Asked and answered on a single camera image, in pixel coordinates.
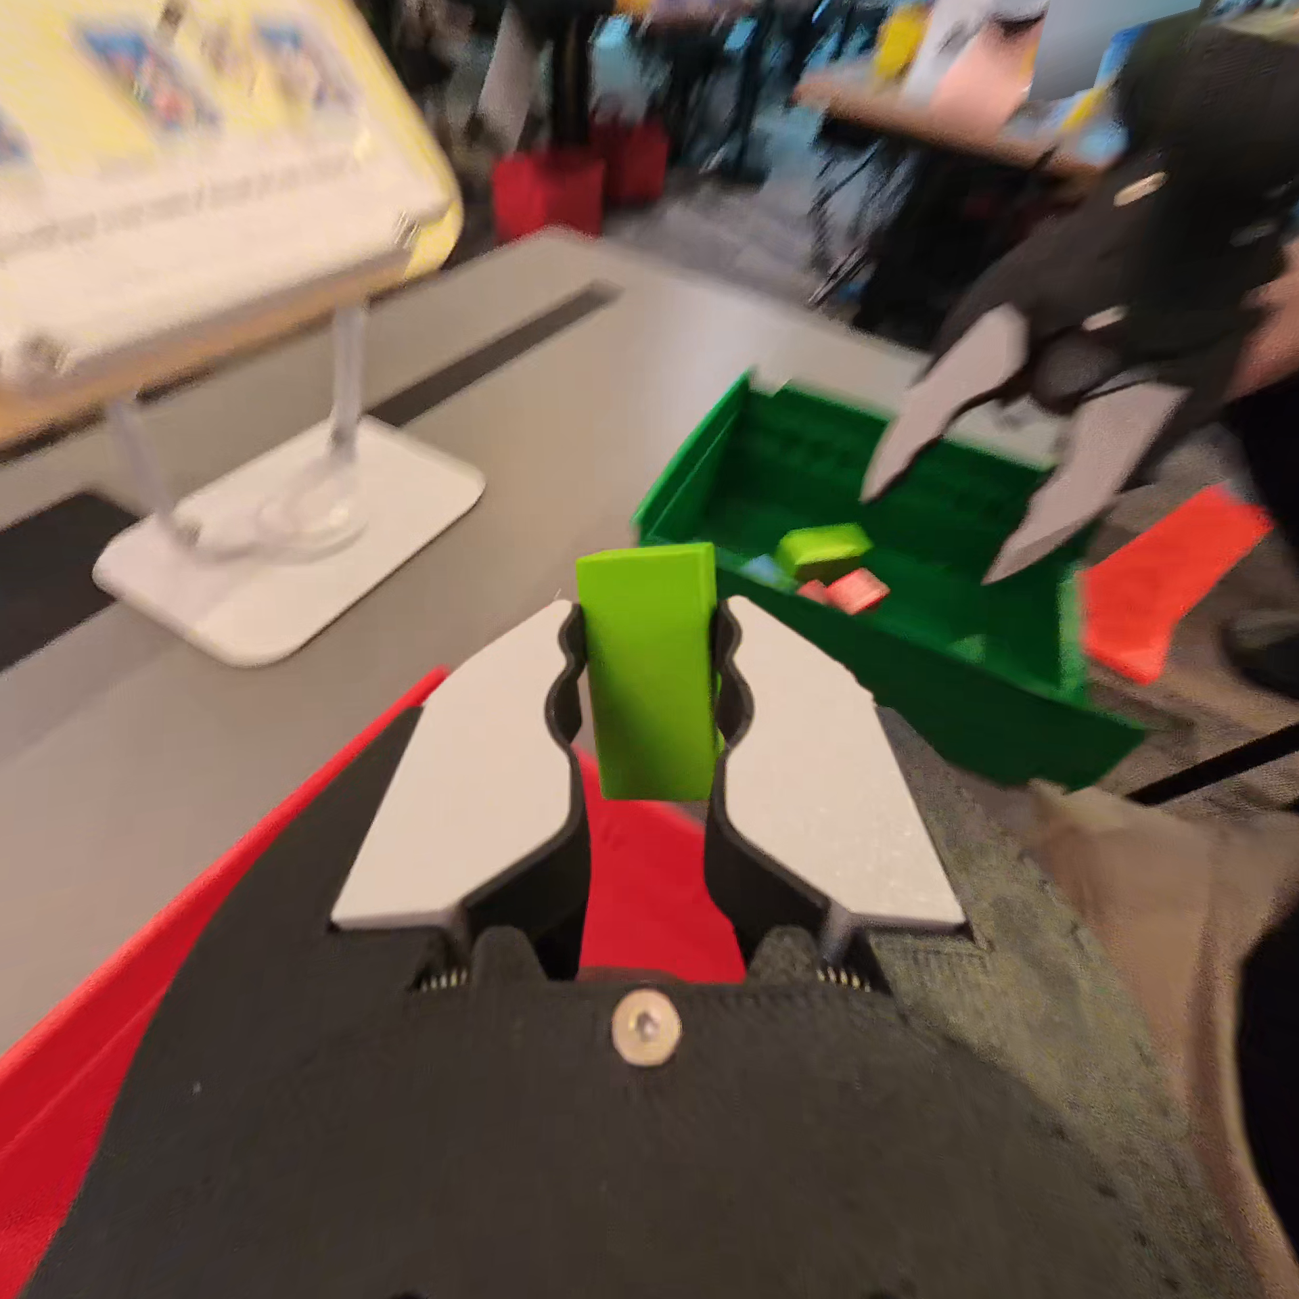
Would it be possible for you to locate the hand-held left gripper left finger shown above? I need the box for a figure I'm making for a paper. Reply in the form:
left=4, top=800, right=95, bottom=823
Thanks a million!
left=331, top=600, right=593, bottom=984

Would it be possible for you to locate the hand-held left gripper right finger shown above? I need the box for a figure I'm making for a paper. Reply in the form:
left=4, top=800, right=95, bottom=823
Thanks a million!
left=705, top=597, right=970, bottom=968

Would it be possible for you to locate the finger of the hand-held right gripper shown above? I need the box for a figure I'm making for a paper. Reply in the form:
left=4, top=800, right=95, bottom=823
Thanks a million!
left=861, top=306, right=1034, bottom=506
left=980, top=382, right=1191, bottom=588

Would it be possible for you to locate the green plastic bin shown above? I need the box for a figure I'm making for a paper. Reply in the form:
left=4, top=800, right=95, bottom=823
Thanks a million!
left=634, top=370, right=1146, bottom=793

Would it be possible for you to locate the long lime green block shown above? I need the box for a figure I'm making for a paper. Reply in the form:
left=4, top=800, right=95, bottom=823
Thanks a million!
left=575, top=543, right=722, bottom=802

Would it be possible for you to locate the person's right hand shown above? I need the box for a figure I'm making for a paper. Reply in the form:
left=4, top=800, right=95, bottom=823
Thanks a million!
left=1241, top=277, right=1299, bottom=404

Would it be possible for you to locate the orange plastic tray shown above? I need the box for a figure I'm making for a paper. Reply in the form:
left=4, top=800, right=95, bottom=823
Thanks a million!
left=1078, top=484, right=1276, bottom=688

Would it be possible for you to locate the small lime green block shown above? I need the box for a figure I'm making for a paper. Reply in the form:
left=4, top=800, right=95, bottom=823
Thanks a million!
left=777, top=522, right=875, bottom=580

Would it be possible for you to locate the small red block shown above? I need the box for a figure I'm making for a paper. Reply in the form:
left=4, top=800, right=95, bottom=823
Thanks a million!
left=796, top=568, right=895, bottom=616

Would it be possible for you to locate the red plastic bin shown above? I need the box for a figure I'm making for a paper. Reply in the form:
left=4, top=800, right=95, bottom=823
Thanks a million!
left=0, top=664, right=750, bottom=1299

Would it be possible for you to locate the pink mannequin head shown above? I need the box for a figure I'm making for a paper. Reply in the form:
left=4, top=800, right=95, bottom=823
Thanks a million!
left=928, top=29, right=1050, bottom=136

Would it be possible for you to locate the person's dark shoe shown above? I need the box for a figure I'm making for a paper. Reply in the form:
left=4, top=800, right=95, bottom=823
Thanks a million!
left=1223, top=607, right=1299, bottom=704

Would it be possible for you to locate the person's beige pants leg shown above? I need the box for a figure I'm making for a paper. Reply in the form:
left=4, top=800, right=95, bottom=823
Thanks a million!
left=1023, top=780, right=1299, bottom=1299

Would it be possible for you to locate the red floor bin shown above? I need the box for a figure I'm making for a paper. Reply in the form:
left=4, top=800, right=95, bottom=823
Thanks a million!
left=597, top=115, right=673, bottom=208
left=491, top=145, right=609, bottom=247

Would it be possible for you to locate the tabletop sign with white stand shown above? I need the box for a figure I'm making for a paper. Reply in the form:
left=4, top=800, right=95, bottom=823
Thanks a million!
left=0, top=0, right=488, bottom=670

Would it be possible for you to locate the wooden desk with curly cable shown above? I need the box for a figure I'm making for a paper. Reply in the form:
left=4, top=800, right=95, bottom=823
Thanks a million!
left=795, top=74, right=1110, bottom=184

